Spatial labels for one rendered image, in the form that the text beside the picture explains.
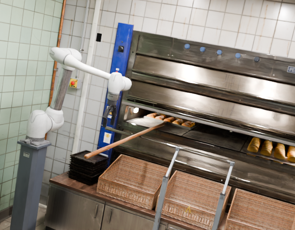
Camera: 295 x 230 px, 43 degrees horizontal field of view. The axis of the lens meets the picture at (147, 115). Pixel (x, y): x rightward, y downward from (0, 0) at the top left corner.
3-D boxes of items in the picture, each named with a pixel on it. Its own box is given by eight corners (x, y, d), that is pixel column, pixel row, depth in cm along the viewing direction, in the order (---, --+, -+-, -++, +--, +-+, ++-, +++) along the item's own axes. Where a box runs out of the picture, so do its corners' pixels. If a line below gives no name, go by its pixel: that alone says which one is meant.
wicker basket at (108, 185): (116, 178, 390) (121, 153, 385) (167, 194, 373) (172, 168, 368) (95, 192, 344) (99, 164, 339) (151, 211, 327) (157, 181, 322)
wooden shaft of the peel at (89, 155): (86, 159, 246) (87, 155, 245) (83, 158, 247) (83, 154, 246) (165, 125, 405) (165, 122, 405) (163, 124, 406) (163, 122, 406)
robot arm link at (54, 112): (35, 128, 331) (50, 125, 351) (49, 135, 326) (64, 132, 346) (59, 44, 314) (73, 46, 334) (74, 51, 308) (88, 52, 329)
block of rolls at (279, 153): (251, 140, 414) (252, 135, 413) (297, 151, 399) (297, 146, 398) (246, 150, 357) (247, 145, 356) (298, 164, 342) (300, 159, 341)
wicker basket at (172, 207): (170, 195, 372) (175, 169, 367) (225, 213, 353) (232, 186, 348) (153, 212, 326) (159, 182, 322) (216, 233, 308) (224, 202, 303)
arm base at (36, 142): (15, 142, 311) (16, 135, 310) (32, 137, 331) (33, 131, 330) (33, 147, 305) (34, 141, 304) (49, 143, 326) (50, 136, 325)
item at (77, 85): (72, 86, 399) (73, 77, 397) (80, 88, 396) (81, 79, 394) (68, 86, 392) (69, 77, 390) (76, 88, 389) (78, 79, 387)
